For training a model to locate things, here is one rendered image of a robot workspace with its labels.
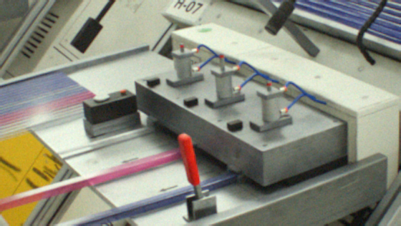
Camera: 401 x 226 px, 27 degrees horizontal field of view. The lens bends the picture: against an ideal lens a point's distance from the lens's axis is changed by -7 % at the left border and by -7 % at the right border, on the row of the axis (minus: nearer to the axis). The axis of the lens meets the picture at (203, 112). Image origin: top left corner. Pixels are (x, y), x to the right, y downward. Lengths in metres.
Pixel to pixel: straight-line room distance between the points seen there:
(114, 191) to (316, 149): 0.26
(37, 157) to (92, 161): 3.21
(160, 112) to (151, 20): 1.29
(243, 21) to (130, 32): 1.04
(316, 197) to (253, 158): 0.09
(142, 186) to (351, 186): 0.27
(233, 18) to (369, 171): 0.53
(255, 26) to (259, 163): 0.47
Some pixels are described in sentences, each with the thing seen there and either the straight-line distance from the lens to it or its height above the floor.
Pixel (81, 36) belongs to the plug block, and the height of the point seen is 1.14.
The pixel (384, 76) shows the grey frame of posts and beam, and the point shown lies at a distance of 1.20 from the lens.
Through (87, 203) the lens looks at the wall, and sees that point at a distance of 4.33.
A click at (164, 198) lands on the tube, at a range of 1.04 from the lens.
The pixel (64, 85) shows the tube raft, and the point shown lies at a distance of 1.48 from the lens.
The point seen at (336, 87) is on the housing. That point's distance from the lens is 1.16.
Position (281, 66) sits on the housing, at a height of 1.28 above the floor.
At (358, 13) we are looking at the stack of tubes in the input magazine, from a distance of 1.27.
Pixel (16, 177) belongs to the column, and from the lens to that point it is 4.40.
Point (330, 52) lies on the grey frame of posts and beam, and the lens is 1.30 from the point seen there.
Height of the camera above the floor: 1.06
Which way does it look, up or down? 5 degrees up
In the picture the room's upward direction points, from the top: 36 degrees clockwise
